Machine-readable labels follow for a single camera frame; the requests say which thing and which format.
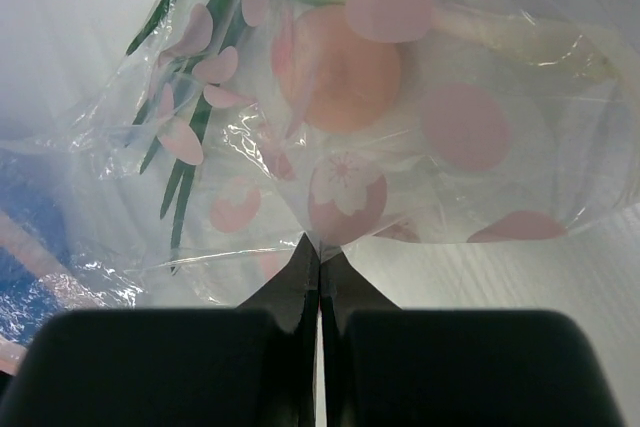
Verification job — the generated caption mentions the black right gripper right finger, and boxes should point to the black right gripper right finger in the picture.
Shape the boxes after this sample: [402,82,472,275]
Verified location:
[318,246,624,426]

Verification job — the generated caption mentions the blue plastic bin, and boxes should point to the blue plastic bin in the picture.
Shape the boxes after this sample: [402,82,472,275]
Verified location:
[1,184,78,346]

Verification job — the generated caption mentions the white fake daikon root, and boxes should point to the white fake daikon root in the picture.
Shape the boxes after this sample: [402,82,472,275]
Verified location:
[432,5,639,82]

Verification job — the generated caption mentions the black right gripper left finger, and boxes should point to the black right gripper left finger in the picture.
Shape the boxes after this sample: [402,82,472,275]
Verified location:
[1,238,319,426]

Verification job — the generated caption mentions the clear zip top bag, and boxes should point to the clear zip top bag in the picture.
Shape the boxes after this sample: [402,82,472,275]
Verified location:
[1,0,639,358]

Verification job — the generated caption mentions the peach fake radish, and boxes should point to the peach fake radish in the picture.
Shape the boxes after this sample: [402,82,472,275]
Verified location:
[271,4,401,134]

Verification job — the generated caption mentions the green fake scallion stalks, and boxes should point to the green fake scallion stalks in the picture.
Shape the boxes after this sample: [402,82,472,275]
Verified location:
[124,0,361,248]

